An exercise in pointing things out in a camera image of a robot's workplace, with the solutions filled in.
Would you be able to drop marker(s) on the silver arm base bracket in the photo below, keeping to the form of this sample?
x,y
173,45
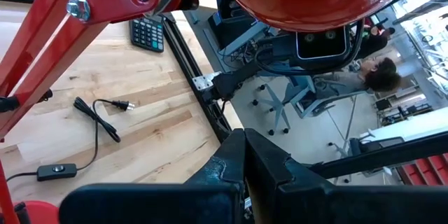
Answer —
x,y
203,81

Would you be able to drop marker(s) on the black computer tower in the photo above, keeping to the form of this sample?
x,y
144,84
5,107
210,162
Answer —
x,y
227,14

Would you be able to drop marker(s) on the red tool cabinet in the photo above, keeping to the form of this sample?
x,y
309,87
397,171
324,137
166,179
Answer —
x,y
425,169

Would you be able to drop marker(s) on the keyboard on far table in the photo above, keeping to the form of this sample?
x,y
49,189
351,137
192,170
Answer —
x,y
147,33

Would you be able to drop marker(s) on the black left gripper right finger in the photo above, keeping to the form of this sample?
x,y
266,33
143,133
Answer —
x,y
315,204

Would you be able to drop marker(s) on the person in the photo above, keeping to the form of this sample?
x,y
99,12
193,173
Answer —
x,y
376,42
367,77

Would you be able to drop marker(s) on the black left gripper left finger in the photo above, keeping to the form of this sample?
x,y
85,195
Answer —
x,y
157,204

